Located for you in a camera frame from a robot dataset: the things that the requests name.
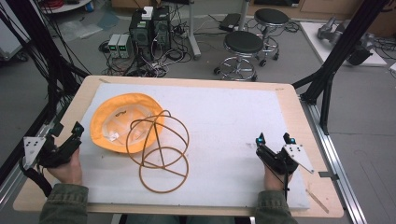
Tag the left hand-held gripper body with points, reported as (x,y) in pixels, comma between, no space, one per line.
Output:
(32,148)

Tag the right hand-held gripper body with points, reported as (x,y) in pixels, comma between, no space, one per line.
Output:
(277,161)

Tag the person's right hand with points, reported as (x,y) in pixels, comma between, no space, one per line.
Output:
(274,182)

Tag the person's left hand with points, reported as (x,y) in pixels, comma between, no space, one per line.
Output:
(69,172)

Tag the orange bucket hat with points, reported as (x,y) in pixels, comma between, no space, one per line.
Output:
(102,124)

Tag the white foam mat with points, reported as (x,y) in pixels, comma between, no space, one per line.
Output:
(224,130)

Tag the thin wooden stick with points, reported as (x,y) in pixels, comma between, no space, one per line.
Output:
(317,201)

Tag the grey power supply unit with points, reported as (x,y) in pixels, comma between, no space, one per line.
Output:
(113,45)
(125,46)

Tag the black round stool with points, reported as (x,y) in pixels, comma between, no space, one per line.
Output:
(271,16)
(243,42)

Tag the white board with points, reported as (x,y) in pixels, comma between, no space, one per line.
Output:
(314,40)

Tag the black computer tower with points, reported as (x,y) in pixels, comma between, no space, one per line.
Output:
(140,35)
(162,28)

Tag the round white table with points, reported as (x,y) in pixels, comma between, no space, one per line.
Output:
(67,6)

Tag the black flat device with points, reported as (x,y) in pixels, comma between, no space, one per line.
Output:
(229,21)

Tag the grey metal table leg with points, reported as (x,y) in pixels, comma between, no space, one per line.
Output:
(193,34)

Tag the small white box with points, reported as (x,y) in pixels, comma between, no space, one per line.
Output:
(147,13)

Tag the grey metal bracket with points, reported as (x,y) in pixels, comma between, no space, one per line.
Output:
(328,175)

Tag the black metal frame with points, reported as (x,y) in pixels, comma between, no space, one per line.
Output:
(337,59)
(54,74)

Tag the aluminium rail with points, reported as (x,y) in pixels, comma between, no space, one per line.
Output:
(339,174)

